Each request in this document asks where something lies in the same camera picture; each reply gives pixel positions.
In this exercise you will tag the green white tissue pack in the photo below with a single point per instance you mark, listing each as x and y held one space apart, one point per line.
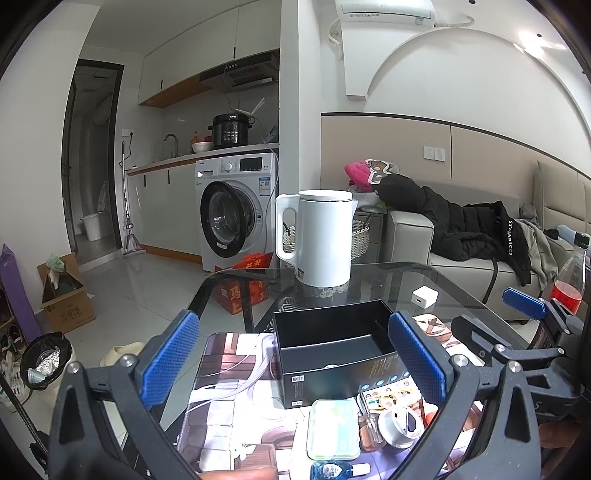
333 430

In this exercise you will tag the white air conditioner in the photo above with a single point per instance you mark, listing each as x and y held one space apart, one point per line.
420 13

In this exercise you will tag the brown cardboard box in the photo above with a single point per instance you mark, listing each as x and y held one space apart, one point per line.
65 299

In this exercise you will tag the clear handle screwdriver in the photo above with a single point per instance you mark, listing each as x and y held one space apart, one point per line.
370 436

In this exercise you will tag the white charger cube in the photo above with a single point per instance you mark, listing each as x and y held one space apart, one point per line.
425 297

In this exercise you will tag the pink cloth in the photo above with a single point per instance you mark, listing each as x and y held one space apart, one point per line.
358 173

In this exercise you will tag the silver front-load washing machine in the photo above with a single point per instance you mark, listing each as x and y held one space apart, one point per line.
235 205

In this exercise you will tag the white bucket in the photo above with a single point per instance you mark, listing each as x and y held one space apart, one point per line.
97 225

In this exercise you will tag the white electric kettle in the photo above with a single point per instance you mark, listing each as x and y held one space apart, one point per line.
323 236

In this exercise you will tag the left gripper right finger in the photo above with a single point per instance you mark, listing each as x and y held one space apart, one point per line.
506 442

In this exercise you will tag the black cardboard storage box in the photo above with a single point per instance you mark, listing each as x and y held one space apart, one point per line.
335 352

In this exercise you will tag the red drink bottle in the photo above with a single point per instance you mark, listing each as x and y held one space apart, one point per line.
569 287

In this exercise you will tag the white woven basket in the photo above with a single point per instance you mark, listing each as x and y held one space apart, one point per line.
360 238

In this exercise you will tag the black rice cooker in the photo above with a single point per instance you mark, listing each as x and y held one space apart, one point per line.
230 130

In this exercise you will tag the round white grey device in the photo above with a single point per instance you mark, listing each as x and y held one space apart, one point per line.
400 427

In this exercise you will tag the black jacket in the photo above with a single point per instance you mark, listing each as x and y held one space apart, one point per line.
483 231

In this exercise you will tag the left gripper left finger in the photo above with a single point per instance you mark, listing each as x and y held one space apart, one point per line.
82 444

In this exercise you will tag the black trash bin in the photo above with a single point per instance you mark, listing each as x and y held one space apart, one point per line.
45 360

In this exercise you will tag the white colourful button remote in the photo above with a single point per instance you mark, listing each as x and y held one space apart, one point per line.
402 393

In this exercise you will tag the mop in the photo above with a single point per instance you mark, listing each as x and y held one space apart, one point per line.
130 244

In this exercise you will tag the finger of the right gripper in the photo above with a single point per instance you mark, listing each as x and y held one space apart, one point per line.
533 308
485 343

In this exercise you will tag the blue eye drop bottle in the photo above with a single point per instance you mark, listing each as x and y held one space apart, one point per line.
338 470

